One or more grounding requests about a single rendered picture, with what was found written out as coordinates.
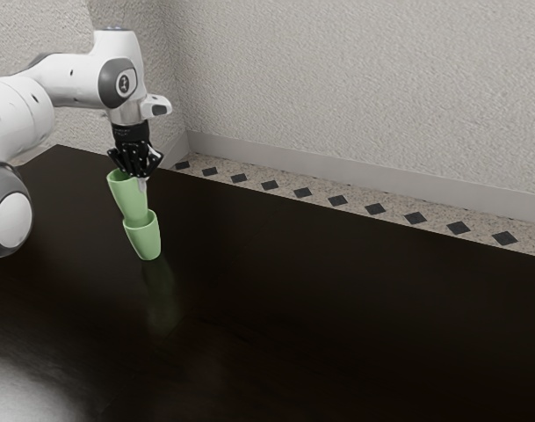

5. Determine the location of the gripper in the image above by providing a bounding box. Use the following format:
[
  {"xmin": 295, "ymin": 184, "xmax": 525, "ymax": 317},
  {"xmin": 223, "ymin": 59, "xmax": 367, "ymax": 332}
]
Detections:
[{"xmin": 106, "ymin": 122, "xmax": 165, "ymax": 194}]

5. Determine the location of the pale green cup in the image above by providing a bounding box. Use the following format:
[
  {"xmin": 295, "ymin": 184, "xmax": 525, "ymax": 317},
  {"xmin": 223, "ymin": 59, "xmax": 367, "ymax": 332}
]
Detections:
[
  {"xmin": 122, "ymin": 209, "xmax": 163, "ymax": 262},
  {"xmin": 106, "ymin": 170, "xmax": 151, "ymax": 223}
]

